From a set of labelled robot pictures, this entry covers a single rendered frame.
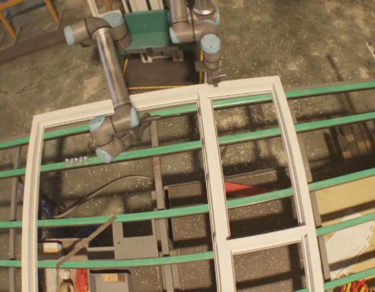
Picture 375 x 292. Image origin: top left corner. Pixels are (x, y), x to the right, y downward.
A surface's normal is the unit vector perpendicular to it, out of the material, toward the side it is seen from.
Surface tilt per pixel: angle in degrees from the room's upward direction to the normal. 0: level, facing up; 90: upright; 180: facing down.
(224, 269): 0
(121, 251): 0
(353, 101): 0
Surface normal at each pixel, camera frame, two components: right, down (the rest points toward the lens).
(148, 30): -0.07, 0.88
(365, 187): -0.13, -0.47
